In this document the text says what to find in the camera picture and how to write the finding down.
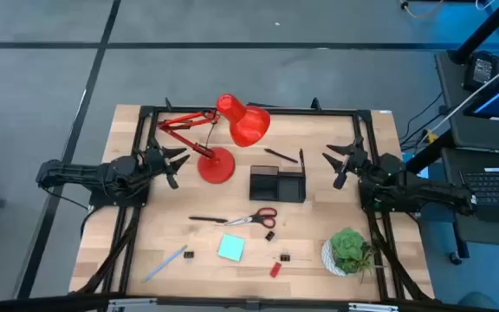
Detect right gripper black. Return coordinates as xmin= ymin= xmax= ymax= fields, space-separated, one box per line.
xmin=321 ymin=137 xmax=374 ymax=191

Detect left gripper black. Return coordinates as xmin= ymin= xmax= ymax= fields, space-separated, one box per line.
xmin=139 ymin=136 xmax=191 ymax=191

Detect black marker pen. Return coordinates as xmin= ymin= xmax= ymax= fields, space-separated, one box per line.
xmin=188 ymin=216 xmax=229 ymax=224

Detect black mesh desk organizer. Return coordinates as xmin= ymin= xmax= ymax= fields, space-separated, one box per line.
xmin=249 ymin=164 xmax=308 ymax=204

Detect red-handled scissors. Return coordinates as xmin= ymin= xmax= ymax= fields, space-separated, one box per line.
xmin=223 ymin=207 xmax=278 ymax=230

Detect green sticky note pad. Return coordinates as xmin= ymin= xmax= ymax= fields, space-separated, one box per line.
xmin=217 ymin=234 xmax=247 ymax=263

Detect blue pencil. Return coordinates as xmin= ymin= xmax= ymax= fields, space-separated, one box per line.
xmin=142 ymin=244 xmax=189 ymax=283

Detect red desk lamp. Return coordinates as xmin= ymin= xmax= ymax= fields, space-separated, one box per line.
xmin=157 ymin=93 xmax=272 ymax=185

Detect green succulent in white pot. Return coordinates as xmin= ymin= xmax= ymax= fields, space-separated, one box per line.
xmin=321 ymin=227 xmax=385 ymax=283

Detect dark grey equipment cart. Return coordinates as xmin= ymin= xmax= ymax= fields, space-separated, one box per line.
xmin=433 ymin=49 xmax=499 ymax=266

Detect thin white rod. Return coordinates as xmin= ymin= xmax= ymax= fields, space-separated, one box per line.
xmin=420 ymin=55 xmax=499 ymax=142

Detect dark grey laptop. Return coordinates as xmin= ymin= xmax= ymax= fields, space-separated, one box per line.
xmin=441 ymin=146 xmax=499 ymax=229

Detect black power adapter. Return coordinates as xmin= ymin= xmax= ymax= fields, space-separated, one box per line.
xmin=463 ymin=50 xmax=499 ymax=93

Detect black diagonal pole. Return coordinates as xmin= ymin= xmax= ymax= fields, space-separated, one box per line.
xmin=447 ymin=0 xmax=499 ymax=65

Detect black aluminium table frame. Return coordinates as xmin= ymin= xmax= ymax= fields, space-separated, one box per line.
xmin=70 ymin=97 xmax=436 ymax=304

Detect black rail with silver brackets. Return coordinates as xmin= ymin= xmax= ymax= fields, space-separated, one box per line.
xmin=0 ymin=292 xmax=499 ymax=312

